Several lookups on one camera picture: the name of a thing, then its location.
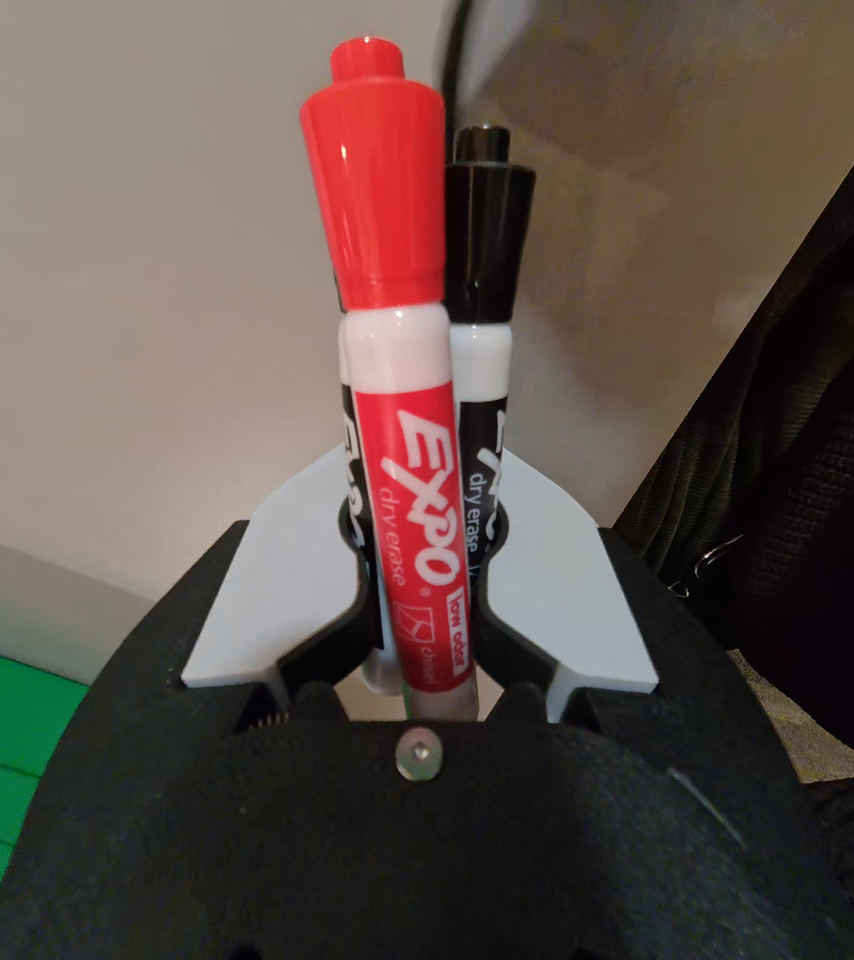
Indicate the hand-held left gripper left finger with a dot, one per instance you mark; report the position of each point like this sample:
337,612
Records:
269,600

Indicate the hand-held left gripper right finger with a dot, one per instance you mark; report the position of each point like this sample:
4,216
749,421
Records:
569,600

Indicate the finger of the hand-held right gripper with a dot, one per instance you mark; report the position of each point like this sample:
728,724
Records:
487,37

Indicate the black dry erase marker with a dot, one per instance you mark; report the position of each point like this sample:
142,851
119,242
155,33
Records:
352,450
487,240

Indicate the red dry erase marker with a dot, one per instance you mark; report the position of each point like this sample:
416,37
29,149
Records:
389,225

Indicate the small metal clip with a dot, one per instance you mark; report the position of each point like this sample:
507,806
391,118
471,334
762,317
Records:
712,559

